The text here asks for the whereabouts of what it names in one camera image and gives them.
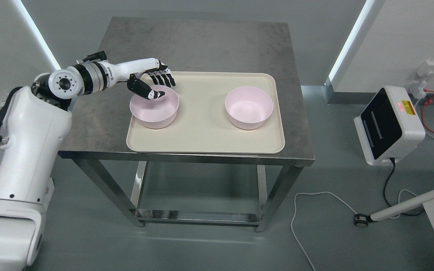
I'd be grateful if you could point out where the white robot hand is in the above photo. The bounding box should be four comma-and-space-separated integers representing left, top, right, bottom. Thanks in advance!
107, 57, 176, 100

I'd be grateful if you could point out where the white black box device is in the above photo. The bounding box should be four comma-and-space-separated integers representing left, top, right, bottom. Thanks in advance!
354, 85, 426, 166

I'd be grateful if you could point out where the pink bowl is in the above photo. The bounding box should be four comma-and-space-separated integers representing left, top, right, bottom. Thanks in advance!
224, 86, 274, 130
129, 85, 179, 129

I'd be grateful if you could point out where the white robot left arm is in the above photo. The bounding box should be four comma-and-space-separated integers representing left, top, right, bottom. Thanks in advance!
0, 51, 176, 271

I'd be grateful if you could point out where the white wheeled stand leg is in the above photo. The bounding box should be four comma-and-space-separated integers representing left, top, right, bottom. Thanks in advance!
353, 190, 434, 227

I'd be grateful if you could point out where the black power cable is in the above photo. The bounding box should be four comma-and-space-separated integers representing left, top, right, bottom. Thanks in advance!
383, 158, 425, 217

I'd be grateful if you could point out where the white wall socket plug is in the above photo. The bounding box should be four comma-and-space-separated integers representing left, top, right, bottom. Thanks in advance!
409, 60, 434, 101

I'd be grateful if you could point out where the white floor cable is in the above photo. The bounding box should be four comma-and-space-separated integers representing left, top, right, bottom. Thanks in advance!
290, 190, 423, 271

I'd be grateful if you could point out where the beige plastic tray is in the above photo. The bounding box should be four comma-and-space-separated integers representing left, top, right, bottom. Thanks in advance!
126, 72, 285, 155

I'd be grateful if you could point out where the steel table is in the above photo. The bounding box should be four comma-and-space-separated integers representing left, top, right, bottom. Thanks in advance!
58, 17, 315, 233

